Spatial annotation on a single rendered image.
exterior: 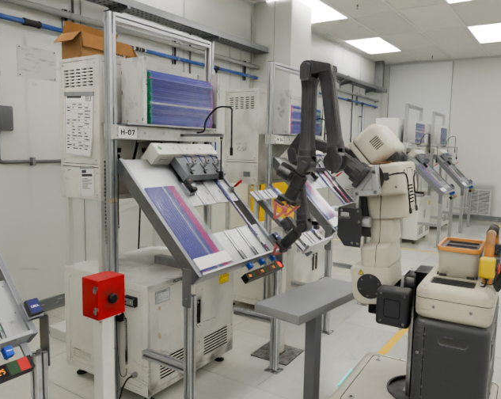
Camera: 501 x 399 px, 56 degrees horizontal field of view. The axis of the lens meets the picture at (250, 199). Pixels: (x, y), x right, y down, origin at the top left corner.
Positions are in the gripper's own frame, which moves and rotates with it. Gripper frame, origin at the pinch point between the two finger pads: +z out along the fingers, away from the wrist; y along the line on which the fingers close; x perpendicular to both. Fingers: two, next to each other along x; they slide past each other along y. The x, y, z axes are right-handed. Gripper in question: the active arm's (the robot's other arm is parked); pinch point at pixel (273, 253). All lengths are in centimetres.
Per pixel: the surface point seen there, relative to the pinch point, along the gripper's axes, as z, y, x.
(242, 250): 2.3, 19.1, -7.9
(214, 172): -3, 5, -56
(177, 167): 0, 28, -63
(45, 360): 10, 132, 6
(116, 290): 10, 94, -10
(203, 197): 3.1, 19.5, -43.9
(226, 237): 2.5, 24.0, -17.1
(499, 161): -48, -749, -14
